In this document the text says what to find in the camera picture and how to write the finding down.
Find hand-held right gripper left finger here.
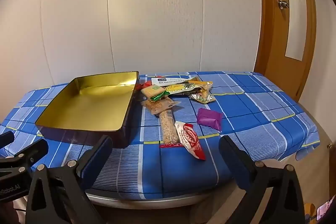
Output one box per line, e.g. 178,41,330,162
25,135,114,224

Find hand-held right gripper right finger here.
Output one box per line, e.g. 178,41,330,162
219,135,306,224

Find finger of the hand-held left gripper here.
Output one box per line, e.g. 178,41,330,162
0,138,49,182
0,131,15,150

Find red and white candy packet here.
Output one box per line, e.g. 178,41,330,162
174,120,206,161

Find purple snack packet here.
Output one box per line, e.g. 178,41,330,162
197,108,223,132

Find gold tin box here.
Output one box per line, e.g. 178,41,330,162
35,71,139,149

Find orange nut snack packet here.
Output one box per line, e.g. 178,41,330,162
189,81,216,104

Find long sesame bar packet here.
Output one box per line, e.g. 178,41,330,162
158,110,185,148

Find clear brown cake packet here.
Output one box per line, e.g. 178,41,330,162
141,97,180,116

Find yellow snack packet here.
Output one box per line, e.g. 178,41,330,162
163,81,202,96

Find long white sachet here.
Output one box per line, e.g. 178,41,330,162
151,77,200,87

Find blue plaid tablecloth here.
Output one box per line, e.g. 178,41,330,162
0,71,321,199

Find table with metal rim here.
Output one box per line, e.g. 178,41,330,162
85,187,237,211

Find green biscuit packet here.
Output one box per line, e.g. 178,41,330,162
141,84,171,102

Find small lit screen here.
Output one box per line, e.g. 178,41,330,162
316,200,332,220

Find wooden door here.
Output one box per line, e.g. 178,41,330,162
254,0,318,102

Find frosted door glass pane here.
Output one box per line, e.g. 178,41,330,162
282,0,307,60

